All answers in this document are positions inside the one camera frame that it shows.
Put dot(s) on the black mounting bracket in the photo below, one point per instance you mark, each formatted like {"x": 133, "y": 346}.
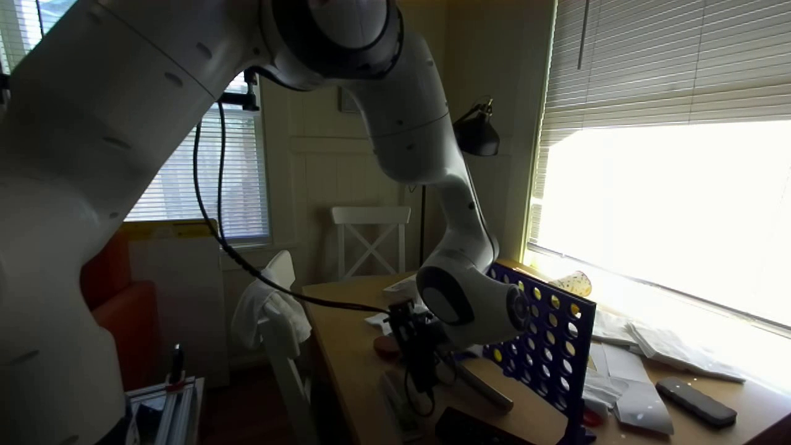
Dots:
{"x": 242, "y": 94}

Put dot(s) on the orange armchair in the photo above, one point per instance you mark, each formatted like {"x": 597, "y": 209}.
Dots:
{"x": 125, "y": 322}

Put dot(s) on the tan flat bar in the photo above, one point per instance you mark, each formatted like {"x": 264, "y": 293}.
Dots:
{"x": 484, "y": 388}

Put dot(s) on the black rectangular device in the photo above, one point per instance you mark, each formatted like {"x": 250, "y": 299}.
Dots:
{"x": 477, "y": 429}

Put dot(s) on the white open box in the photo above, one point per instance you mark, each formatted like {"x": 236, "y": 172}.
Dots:
{"x": 164, "y": 410}

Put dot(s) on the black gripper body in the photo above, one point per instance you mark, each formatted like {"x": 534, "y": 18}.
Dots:
{"x": 418, "y": 334}

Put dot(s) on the black desk lamp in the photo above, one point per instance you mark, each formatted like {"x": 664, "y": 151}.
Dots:
{"x": 477, "y": 133}

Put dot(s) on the clear plastic cup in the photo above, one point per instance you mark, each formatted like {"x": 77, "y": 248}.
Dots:
{"x": 577, "y": 285}

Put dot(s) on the white draped chair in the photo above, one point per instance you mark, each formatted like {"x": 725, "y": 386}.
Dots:
{"x": 273, "y": 313}

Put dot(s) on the blue connect four board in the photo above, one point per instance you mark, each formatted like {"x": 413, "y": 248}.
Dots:
{"x": 546, "y": 346}

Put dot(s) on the red game disc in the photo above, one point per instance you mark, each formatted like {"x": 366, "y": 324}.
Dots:
{"x": 594, "y": 419}

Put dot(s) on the white window blind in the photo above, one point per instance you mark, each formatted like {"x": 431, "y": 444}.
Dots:
{"x": 676, "y": 57}
{"x": 237, "y": 180}

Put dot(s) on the white booklet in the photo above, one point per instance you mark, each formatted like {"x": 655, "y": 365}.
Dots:
{"x": 683, "y": 350}

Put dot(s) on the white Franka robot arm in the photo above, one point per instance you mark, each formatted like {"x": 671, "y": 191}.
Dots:
{"x": 82, "y": 164}

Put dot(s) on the white wooden chair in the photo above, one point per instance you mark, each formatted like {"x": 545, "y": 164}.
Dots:
{"x": 371, "y": 238}

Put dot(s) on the white paper sheet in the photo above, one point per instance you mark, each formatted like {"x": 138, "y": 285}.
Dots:
{"x": 619, "y": 367}
{"x": 613, "y": 326}
{"x": 644, "y": 409}

